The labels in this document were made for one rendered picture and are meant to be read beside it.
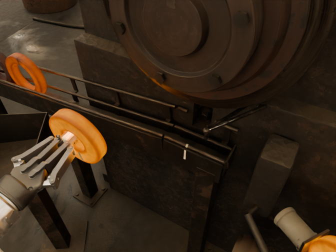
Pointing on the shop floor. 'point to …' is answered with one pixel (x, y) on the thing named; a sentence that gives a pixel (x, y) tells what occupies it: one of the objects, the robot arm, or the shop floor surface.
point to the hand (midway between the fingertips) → (75, 132)
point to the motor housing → (248, 245)
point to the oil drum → (48, 5)
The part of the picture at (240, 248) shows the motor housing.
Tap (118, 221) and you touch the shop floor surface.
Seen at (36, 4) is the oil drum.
